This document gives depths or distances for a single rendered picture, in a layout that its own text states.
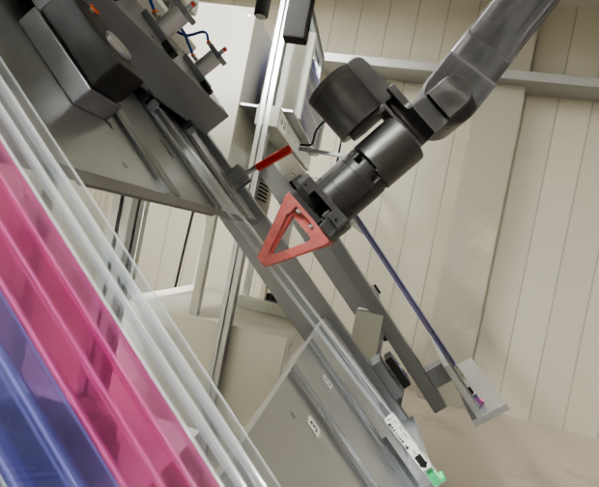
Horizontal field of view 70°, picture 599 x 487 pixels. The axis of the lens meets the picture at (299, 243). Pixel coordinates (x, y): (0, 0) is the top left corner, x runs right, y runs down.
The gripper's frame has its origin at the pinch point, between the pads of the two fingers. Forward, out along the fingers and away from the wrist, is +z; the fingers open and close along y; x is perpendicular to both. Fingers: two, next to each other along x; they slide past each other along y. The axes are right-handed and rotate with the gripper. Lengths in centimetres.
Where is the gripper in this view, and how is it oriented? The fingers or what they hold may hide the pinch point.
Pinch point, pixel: (268, 257)
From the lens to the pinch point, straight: 46.9
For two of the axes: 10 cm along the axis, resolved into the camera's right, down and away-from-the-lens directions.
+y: -1.3, -0.2, -9.9
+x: 6.4, 7.6, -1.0
